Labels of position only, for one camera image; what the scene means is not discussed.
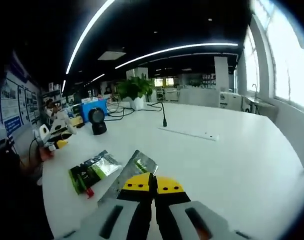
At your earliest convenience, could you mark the ceiling air conditioner panel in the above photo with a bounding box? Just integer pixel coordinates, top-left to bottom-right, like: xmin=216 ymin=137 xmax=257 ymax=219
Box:
xmin=98 ymin=51 xmax=126 ymax=61

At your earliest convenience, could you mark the long curved ceiling light strip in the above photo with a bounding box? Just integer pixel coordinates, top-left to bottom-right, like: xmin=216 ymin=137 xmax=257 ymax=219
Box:
xmin=66 ymin=0 xmax=116 ymax=75

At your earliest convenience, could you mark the blue white wall poster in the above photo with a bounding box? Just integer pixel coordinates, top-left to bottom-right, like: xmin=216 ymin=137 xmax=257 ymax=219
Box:
xmin=0 ymin=49 xmax=41 ymax=136

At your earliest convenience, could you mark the wall shelf with boxes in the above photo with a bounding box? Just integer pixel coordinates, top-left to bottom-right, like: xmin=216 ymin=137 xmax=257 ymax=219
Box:
xmin=40 ymin=82 xmax=64 ymax=101

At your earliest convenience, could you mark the person's dark clothing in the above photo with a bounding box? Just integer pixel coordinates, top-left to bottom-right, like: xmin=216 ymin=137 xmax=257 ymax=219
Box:
xmin=0 ymin=147 xmax=55 ymax=240

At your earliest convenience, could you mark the person's left hand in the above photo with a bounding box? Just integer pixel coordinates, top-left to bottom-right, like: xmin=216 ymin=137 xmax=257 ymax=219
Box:
xmin=38 ymin=146 xmax=55 ymax=162

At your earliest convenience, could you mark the steel sink with faucet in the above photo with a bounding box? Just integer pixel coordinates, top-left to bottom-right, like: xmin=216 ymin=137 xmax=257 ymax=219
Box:
xmin=243 ymin=83 xmax=276 ymax=116

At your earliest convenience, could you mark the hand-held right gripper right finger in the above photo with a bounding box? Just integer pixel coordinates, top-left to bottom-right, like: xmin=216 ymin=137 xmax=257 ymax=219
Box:
xmin=153 ymin=176 xmax=252 ymax=240

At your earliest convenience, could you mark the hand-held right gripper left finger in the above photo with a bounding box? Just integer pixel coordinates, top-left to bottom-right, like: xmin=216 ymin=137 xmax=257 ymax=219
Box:
xmin=63 ymin=171 xmax=154 ymax=240

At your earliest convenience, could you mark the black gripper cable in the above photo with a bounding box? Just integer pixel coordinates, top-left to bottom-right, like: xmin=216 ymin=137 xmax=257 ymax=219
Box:
xmin=28 ymin=138 xmax=40 ymax=164

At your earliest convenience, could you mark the white partition screen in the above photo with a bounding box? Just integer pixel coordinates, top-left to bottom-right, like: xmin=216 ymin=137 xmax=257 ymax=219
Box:
xmin=178 ymin=88 xmax=221 ymax=108

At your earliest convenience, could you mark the straight ceiling light strip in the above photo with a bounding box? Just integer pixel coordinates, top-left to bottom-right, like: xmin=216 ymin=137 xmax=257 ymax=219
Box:
xmin=115 ymin=42 xmax=239 ymax=70

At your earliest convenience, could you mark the distant display shelf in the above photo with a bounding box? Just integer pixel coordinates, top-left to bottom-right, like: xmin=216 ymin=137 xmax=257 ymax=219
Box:
xmin=201 ymin=72 xmax=216 ymax=87

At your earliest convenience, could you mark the white low cabinet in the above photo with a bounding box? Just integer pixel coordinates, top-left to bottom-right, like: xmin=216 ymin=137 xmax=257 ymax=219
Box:
xmin=219 ymin=91 xmax=244 ymax=111

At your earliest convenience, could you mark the blue plastic bin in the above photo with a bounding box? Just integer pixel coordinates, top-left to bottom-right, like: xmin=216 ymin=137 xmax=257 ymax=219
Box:
xmin=80 ymin=98 xmax=109 ymax=124

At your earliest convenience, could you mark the silver foil snack packet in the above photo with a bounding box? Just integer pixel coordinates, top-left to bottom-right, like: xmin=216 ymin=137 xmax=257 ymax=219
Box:
xmin=98 ymin=149 xmax=159 ymax=207

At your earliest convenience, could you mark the black barcode scanner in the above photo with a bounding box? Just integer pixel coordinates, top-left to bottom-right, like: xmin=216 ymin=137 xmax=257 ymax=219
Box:
xmin=88 ymin=107 xmax=108 ymax=136

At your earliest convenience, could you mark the potted green plant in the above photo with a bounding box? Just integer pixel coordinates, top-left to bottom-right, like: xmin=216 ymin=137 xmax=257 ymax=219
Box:
xmin=116 ymin=76 xmax=155 ymax=111

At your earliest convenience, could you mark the black gooseneck cable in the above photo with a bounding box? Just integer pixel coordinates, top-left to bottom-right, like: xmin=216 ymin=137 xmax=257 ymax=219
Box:
xmin=147 ymin=101 xmax=168 ymax=128

